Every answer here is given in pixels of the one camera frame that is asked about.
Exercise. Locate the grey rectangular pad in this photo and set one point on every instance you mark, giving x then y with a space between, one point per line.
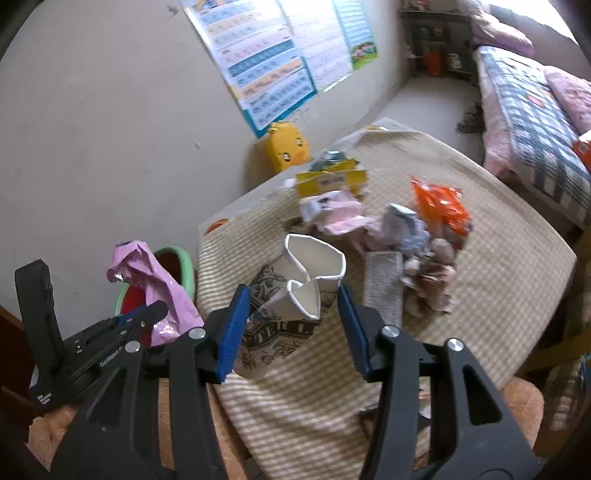
383 286

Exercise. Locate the crushed printed paper cup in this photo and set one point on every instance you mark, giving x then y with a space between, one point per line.
277 332

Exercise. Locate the pink pillow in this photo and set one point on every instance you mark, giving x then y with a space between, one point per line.
503 34
570 97

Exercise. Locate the beige striped mat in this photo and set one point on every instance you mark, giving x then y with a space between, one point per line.
485 300

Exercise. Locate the crumpled dark green wrapper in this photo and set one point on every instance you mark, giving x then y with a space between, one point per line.
330 159

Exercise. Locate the dark wooden furniture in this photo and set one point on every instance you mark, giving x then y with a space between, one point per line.
11 350

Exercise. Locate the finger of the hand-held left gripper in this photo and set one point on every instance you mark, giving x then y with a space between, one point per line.
125 318
152 311

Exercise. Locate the crumpled brown printed paper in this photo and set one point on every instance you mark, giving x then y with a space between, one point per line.
429 281

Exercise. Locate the orange snack packet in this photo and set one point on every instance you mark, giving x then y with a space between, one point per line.
438 207

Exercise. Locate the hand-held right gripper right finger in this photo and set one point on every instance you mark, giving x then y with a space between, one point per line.
353 327

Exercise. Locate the green bin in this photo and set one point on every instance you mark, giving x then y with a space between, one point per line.
184 272

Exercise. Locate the small white cup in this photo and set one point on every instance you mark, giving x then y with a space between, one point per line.
455 60

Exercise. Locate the white chart poster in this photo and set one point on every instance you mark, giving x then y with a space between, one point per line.
318 41

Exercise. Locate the yellow carton box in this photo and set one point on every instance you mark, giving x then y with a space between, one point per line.
332 182

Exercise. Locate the dark shoes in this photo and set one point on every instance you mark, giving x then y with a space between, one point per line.
471 120

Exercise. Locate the yellow duck toy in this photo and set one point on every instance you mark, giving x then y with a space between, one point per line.
286 147

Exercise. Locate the pink plastic bag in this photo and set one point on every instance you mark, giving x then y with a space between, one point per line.
157 281

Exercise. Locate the orange plush blanket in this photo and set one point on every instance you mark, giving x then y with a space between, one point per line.
521 406

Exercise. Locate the large blue chart poster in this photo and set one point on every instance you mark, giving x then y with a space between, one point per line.
258 60

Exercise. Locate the narrow blue green poster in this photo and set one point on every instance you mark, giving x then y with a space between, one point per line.
358 32

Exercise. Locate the white low table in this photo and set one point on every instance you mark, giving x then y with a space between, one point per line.
258 198

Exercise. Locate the dark shelf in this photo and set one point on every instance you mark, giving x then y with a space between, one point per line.
438 27

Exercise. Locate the bed with plaid blanket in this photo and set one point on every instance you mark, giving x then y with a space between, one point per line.
521 106

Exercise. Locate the grey white wrapper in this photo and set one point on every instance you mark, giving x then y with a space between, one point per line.
401 226

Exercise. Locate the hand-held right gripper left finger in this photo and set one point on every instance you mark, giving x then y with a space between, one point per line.
233 327

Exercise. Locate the crumpled pink white wrapper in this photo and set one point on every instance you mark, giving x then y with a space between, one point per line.
332 212

